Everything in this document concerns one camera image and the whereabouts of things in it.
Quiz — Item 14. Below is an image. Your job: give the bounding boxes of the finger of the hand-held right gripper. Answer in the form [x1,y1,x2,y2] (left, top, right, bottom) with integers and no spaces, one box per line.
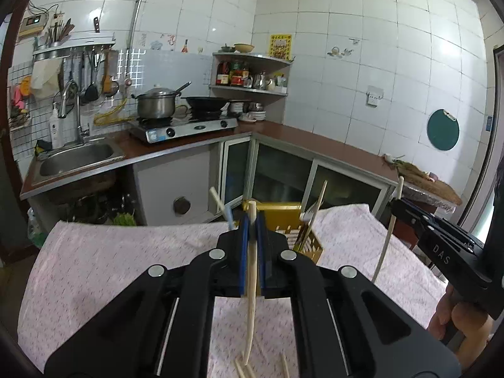
[388,198,446,238]

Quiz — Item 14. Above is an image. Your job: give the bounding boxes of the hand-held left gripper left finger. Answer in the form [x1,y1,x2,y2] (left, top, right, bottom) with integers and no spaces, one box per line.
[44,215,251,378]

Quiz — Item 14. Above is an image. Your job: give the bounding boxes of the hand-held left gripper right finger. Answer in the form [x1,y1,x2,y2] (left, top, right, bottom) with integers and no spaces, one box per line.
[255,209,461,378]

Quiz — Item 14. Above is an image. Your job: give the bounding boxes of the yellow slotted utensil holder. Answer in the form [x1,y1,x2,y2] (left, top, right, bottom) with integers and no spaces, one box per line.
[241,200,325,263]

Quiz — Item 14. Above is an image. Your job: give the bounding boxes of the light blue handled spoon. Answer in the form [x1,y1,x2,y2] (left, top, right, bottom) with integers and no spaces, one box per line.
[209,186,237,231]

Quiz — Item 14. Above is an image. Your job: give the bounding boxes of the group of wooden chopsticks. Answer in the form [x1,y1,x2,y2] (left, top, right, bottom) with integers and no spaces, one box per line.
[234,352,292,378]

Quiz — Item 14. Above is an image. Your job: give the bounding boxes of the person's right hand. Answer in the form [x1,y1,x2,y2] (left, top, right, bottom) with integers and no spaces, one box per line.
[428,283,495,369]

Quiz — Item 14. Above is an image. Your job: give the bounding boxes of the plastic covered wooden stand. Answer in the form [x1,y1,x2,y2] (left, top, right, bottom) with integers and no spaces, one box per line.
[392,187,459,253]

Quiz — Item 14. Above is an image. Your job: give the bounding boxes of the round wooden chopping block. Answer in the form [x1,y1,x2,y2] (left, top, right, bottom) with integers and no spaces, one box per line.
[396,161,463,205]

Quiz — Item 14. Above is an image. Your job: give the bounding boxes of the green round cutting board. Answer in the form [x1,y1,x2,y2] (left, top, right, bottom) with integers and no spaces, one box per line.
[427,109,461,151]

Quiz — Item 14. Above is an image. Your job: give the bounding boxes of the kitchen counter with cabinets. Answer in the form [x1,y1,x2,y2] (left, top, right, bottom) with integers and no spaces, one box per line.
[20,120,402,225]

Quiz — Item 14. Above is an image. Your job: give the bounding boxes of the steel gas stove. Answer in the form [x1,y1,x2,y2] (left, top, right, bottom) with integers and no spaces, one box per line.
[128,112,239,144]

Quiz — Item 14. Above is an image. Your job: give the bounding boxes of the stack of white plates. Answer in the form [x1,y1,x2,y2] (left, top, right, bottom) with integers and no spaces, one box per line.
[228,101,267,123]

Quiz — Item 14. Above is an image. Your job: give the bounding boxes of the floral pink tablecloth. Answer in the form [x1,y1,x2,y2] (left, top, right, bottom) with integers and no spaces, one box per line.
[18,203,450,378]

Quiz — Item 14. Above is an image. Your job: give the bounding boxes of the black wok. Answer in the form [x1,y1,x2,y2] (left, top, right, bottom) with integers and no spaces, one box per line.
[183,95,250,113]

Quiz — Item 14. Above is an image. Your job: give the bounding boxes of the dark pots under sink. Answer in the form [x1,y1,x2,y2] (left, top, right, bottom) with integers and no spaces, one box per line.
[65,193,136,225]

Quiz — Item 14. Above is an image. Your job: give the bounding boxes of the steel pot with lid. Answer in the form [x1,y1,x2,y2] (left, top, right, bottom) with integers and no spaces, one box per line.
[131,82,192,120]

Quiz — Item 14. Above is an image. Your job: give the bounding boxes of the small steel kettles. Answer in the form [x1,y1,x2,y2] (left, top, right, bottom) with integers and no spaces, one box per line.
[250,72,276,91]

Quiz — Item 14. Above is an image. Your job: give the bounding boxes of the row of condiment bottles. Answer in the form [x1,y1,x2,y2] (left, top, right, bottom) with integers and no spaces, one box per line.
[216,60,251,87]

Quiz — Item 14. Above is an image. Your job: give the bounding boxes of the stainless steel sink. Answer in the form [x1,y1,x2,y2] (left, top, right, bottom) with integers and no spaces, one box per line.
[24,139,127,187]

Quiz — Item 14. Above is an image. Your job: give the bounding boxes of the tiled corner shelf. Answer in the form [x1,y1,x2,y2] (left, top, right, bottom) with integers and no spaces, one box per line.
[209,51,294,123]

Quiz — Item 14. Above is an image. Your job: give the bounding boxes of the hanging wooden board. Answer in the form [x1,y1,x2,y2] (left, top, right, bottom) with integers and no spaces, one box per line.
[101,49,119,97]

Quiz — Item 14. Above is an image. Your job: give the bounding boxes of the white soap bottle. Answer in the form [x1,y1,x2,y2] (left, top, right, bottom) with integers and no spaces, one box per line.
[49,104,65,150]

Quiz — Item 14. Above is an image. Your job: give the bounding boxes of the chrome kitchen faucet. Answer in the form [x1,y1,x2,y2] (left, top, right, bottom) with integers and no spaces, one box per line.
[58,80,90,144]

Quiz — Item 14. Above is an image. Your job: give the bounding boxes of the white hanging plastic bag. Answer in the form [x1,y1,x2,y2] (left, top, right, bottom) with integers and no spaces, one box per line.
[31,58,64,99]

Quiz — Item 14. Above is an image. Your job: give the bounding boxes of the metal cup of kitchen tools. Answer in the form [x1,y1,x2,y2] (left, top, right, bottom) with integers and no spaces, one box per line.
[44,18,75,48]

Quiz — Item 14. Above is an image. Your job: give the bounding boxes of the brown framed glass door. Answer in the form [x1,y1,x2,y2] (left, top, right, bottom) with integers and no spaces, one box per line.
[0,0,34,205]

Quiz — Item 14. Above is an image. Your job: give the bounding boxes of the white wall socket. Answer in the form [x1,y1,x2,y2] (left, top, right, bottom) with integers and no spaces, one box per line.
[366,85,384,108]

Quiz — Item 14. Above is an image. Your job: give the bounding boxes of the yellow gas hose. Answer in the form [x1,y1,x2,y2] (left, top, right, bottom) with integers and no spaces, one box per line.
[94,96,132,127]

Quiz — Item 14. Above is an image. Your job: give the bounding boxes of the yellow wall poster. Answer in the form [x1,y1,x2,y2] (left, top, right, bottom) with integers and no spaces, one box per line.
[270,34,293,60]

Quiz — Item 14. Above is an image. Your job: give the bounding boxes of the metal wall rack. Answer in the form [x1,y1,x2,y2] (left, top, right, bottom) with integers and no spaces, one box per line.
[32,31,117,61]

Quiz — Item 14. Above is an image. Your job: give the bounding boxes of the metal wall pipe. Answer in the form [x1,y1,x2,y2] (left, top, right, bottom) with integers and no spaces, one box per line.
[128,0,154,54]

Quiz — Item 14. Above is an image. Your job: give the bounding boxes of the wire wall basket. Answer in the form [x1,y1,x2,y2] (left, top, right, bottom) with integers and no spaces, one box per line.
[8,77,32,129]

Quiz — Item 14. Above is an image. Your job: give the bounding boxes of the white wall control box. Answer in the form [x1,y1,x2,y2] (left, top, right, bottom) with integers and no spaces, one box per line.
[19,13,50,37]

